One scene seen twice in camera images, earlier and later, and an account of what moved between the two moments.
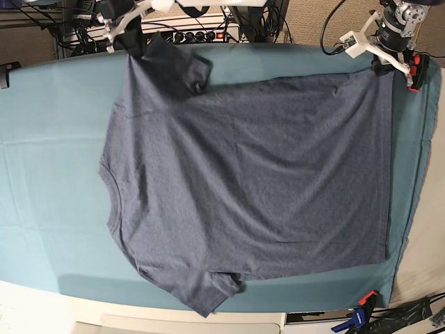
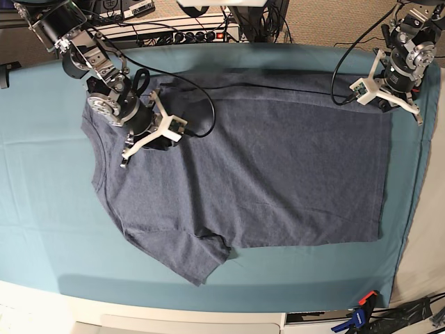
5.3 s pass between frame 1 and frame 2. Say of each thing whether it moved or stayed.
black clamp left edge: stayed
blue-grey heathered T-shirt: moved
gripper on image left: moved
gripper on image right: moved
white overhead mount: stayed
